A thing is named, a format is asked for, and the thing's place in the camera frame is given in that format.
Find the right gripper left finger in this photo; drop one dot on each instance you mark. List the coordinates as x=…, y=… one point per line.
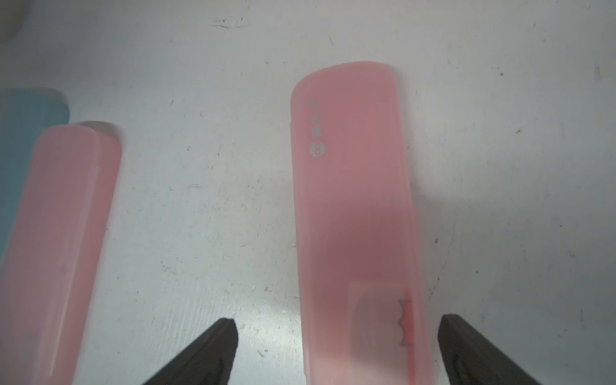
x=208, y=360

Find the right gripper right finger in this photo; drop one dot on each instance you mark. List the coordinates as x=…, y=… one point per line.
x=470, y=359

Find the pink pencil case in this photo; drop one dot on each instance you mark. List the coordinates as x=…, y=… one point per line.
x=50, y=264
x=358, y=241

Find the teal pencil case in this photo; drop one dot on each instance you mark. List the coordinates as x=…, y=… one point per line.
x=25, y=114

